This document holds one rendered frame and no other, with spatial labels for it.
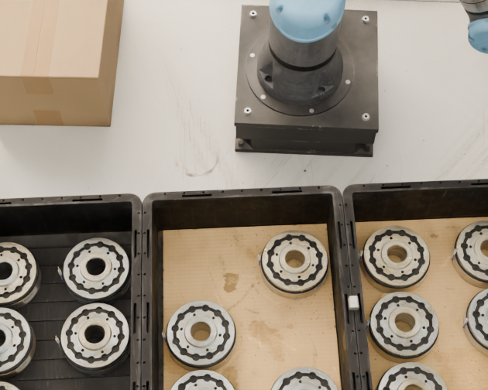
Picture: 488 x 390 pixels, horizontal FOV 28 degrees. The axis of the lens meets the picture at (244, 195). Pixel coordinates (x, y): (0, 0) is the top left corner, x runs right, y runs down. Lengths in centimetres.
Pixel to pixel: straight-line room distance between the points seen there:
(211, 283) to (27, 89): 49
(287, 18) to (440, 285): 47
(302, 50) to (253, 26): 22
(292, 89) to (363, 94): 13
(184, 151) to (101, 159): 15
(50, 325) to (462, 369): 62
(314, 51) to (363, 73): 18
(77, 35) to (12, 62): 12
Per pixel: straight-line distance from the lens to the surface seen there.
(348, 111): 170
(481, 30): 148
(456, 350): 150
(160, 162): 176
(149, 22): 193
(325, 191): 147
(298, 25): 153
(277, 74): 166
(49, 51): 172
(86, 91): 171
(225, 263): 152
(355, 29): 179
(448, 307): 152
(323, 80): 167
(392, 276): 149
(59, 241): 157
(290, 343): 147
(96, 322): 146
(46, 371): 149
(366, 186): 147
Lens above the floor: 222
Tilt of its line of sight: 62 degrees down
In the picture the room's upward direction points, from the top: 1 degrees counter-clockwise
